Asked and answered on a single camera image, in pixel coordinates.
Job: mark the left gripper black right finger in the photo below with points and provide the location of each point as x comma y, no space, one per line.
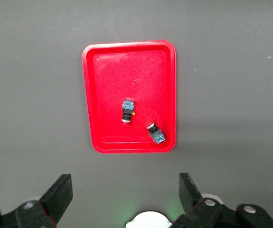
193,209

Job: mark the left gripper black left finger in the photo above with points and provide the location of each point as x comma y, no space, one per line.
53,202

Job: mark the red push button switch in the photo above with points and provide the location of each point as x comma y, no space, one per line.
157,136
128,105

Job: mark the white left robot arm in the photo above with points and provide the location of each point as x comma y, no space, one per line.
148,221

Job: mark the red plastic tray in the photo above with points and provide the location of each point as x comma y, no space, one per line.
126,78

